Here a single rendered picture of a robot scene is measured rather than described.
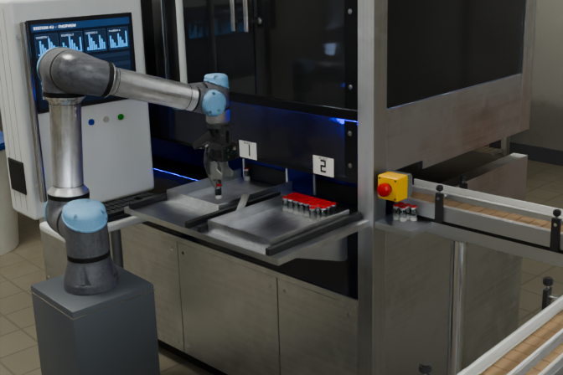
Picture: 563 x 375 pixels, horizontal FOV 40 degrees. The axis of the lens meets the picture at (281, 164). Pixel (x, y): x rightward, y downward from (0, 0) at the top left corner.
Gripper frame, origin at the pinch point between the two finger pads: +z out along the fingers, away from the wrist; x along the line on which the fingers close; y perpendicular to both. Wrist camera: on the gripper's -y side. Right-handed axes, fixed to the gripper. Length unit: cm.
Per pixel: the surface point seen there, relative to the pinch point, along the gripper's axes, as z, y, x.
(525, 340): 3, 121, -28
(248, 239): 6.4, 33.3, -18.3
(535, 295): 94, 27, 182
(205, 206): 6.0, 1.8, -6.7
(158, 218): 8.0, -5.1, -20.1
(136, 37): -43, -52, 10
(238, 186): 7.4, -10.0, 18.6
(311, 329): 52, 22, 20
